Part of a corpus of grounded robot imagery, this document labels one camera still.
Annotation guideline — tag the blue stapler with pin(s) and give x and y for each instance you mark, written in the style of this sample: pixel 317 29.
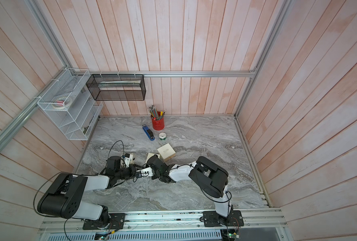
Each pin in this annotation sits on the blue stapler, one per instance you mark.
pixel 148 132

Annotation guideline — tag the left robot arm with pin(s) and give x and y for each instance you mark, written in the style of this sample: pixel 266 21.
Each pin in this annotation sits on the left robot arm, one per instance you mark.
pixel 63 199

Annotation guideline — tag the pens in cup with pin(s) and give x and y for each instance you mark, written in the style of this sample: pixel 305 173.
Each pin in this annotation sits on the pens in cup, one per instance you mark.
pixel 156 115

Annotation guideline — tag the green sticker roll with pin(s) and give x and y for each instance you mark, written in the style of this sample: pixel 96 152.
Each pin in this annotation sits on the green sticker roll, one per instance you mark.
pixel 162 136

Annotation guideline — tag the tape roll on shelf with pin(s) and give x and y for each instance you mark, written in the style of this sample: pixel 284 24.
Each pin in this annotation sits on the tape roll on shelf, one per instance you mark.
pixel 61 103

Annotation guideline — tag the red pen holder cup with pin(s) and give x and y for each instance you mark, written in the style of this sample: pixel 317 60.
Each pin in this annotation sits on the red pen holder cup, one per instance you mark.
pixel 157 123

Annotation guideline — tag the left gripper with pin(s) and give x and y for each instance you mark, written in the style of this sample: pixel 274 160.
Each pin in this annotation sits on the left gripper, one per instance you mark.
pixel 132 167

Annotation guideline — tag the aluminium front rail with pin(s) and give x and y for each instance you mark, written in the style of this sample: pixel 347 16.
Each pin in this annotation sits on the aluminium front rail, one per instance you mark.
pixel 171 220

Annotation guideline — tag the black mesh wall basket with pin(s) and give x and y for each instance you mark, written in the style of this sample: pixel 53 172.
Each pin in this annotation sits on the black mesh wall basket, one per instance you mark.
pixel 117 87

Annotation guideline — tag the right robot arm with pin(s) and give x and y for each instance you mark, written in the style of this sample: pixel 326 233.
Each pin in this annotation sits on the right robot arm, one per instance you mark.
pixel 211 178

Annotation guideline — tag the white wire wall shelf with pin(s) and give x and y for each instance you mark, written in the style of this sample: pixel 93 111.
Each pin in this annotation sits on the white wire wall shelf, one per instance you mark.
pixel 70 105

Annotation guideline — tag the large cream jewelry box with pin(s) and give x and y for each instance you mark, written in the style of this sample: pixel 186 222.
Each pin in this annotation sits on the large cream jewelry box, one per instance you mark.
pixel 166 152

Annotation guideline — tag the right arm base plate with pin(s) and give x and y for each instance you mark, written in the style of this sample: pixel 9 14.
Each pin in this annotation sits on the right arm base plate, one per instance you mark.
pixel 212 219

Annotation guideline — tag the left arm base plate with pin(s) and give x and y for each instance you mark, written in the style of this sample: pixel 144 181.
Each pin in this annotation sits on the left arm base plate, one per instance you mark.
pixel 109 221

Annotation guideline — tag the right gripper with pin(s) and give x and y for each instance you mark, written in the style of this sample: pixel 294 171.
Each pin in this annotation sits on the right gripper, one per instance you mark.
pixel 154 177

